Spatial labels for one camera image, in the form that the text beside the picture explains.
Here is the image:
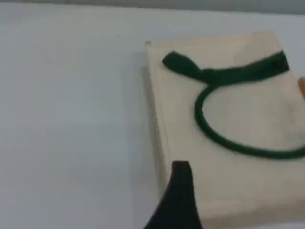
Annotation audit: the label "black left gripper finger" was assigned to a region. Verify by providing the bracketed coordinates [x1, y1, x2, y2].
[142, 161, 203, 229]

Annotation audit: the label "white canvas bag green handles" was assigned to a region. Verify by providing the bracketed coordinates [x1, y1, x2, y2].
[144, 31, 305, 229]

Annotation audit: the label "long golden ridged bread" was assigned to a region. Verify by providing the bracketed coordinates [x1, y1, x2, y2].
[297, 77, 305, 99]

